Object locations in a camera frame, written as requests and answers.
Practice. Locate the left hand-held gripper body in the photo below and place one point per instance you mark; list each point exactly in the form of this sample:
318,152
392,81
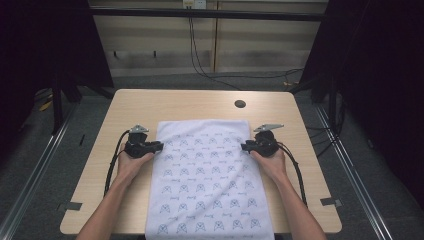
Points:
138,148

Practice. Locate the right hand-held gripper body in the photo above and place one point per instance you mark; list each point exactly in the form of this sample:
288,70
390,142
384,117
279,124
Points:
266,145

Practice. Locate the white patterned towel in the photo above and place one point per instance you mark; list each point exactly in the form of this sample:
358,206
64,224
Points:
206,186

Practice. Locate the person's left hand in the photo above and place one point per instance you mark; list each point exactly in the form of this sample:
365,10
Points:
128,168

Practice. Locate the person's right hand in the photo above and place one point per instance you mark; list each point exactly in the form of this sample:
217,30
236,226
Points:
273,166

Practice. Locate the yellow object on floor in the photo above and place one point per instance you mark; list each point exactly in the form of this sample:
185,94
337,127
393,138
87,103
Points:
45,106

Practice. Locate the black curtain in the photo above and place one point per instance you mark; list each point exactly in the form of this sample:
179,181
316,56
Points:
43,43
380,83

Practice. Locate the black horizontal crossbar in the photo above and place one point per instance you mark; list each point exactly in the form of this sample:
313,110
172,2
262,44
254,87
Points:
206,14

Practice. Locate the metal floor rail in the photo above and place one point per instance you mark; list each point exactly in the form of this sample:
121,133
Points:
36,166
353,173

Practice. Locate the white wall power outlet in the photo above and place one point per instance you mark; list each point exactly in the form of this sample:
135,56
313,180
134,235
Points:
194,3

